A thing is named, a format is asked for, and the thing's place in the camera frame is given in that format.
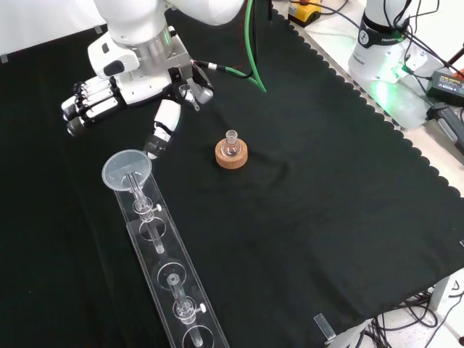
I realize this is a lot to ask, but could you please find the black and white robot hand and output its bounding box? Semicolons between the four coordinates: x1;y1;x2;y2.
60;68;182;160

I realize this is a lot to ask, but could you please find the small glass weighing funnel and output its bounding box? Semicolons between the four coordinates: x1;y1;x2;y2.
178;84;200;112

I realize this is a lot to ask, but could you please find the clear acrylic funnel stand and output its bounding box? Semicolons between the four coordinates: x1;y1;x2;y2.
108;159;231;348

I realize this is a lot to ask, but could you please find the small round-bottom glass flask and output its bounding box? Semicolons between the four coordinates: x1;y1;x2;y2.
221;129;242;159

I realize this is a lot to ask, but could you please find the yellow stop button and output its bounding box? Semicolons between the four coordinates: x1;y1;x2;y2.
288;0;323;27

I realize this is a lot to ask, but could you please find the black table cloth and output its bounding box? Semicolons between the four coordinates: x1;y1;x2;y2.
0;7;464;348

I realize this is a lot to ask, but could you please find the pale base board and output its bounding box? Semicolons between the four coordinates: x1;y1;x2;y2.
304;21;447;132

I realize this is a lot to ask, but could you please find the black power adapter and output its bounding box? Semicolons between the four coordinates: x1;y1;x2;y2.
426;70;464;108

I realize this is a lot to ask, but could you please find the black grey device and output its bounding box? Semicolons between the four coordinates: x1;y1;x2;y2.
426;104;464;155

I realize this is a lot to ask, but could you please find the white table leg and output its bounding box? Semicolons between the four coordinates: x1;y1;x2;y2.
431;275;455;313

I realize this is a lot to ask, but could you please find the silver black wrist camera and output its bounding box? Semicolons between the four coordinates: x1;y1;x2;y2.
179;67;215;106

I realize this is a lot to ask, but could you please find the green cable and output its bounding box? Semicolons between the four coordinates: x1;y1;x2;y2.
208;0;268;94

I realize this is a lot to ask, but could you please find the cork ring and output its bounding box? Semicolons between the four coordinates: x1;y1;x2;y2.
215;139;250;170

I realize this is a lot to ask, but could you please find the black floor cable bundle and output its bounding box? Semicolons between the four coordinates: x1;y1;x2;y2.
362;286;464;348

